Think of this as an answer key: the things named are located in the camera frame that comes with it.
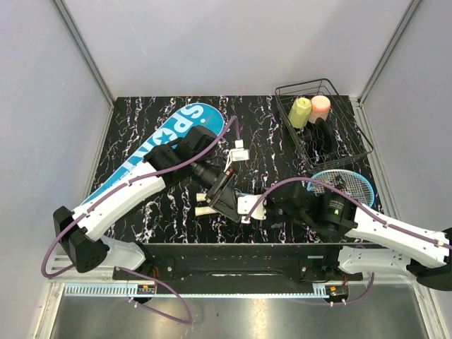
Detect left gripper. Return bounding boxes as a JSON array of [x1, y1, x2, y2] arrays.
[[194, 156, 242, 220]]

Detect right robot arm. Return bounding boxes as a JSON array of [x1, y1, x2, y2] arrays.
[[262, 177, 451, 291]]

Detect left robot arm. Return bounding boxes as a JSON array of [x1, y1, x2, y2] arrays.
[[52, 126, 241, 280]]

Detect blue badminton racket upper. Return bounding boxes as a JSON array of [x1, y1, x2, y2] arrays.
[[196, 193, 207, 202]]

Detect blue badminton racket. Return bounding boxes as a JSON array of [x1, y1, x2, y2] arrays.
[[196, 193, 207, 202], [195, 169, 375, 216]]

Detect blue badminton racket lower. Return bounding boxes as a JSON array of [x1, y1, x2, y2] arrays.
[[195, 169, 375, 216]]

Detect black bowl in basket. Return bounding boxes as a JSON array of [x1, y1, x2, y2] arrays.
[[308, 118, 333, 156]]

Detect blue racket bag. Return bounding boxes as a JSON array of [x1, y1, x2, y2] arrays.
[[83, 102, 225, 203]]

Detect yellow-green cup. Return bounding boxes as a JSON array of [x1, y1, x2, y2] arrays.
[[288, 97, 311, 129]]

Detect pink cup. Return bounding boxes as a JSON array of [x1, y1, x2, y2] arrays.
[[309, 95, 331, 123]]

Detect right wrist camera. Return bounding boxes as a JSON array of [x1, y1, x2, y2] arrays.
[[237, 196, 268, 224]]

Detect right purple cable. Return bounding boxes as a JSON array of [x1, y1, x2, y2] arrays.
[[246, 177, 452, 307]]

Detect purple cable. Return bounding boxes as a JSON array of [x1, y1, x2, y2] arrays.
[[40, 115, 244, 325], [246, 177, 452, 307]]

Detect black wire basket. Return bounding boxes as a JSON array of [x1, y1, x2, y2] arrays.
[[275, 78, 374, 173]]

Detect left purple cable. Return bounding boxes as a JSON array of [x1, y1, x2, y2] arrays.
[[40, 115, 244, 325]]

